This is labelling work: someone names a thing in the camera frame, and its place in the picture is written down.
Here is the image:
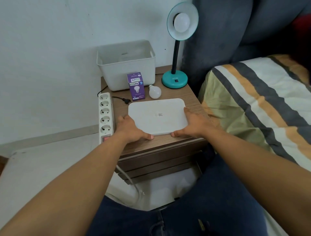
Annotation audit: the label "person's right hand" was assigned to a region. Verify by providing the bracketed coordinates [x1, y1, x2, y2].
[171, 107, 218, 139]

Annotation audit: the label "person's legs in blue jeans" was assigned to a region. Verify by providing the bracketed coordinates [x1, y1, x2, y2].
[86, 145, 273, 236]

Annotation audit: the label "purple light bulb box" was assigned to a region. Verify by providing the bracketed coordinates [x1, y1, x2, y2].
[126, 72, 146, 101]

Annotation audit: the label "grey upholstered headboard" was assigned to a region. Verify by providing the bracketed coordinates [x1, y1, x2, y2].
[182, 0, 311, 98]

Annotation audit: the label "white plastic lid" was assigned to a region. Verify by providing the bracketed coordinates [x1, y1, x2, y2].
[128, 98, 189, 136]

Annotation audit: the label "teal desk lamp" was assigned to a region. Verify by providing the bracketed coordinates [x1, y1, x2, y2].
[161, 1, 199, 89]

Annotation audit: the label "person's left forearm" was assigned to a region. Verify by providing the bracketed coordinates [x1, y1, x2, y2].
[0, 133, 136, 236]

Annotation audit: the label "person's right forearm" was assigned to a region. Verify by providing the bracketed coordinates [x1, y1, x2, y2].
[205, 126, 311, 236]

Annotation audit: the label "white power strip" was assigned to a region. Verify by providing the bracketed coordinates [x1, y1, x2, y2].
[98, 92, 115, 144]

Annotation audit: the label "black plug with cable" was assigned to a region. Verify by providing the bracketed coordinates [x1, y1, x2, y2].
[97, 89, 132, 104]

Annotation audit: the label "striped blanket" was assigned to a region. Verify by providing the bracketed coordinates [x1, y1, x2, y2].
[198, 54, 311, 171]

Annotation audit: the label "dark red pillow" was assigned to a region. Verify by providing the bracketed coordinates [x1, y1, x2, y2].
[291, 14, 311, 64]

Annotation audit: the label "white light bulb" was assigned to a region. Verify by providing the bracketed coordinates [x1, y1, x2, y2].
[148, 85, 162, 99]

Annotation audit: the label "person's left hand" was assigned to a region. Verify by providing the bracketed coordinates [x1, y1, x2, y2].
[114, 115, 155, 144]

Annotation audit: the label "white plastic storage bin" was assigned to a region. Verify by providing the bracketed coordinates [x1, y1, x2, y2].
[96, 40, 156, 92]

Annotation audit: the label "brown wooden nightstand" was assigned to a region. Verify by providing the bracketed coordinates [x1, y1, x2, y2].
[101, 64, 210, 186]

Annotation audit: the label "white power cable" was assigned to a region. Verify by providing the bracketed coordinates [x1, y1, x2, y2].
[116, 165, 147, 203]

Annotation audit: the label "white bulb in lamp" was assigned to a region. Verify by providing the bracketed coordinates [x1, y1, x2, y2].
[173, 13, 190, 33]

